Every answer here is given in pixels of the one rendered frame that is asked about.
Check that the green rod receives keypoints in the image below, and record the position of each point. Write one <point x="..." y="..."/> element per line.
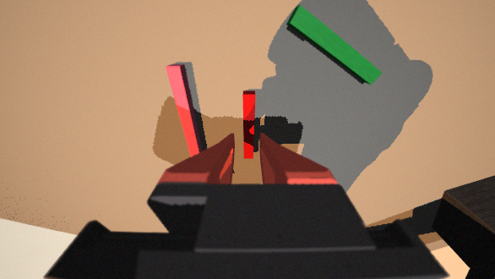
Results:
<point x="326" y="40"/>

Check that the pink rod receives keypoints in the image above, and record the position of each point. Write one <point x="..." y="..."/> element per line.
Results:
<point x="180" y="88"/>

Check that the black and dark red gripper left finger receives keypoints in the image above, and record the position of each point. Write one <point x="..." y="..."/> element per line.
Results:
<point x="206" y="165"/>

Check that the red rod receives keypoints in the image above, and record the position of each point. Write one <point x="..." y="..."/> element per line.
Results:
<point x="248" y="122"/>

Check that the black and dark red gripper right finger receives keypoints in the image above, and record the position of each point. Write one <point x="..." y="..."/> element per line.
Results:
<point x="289" y="167"/>

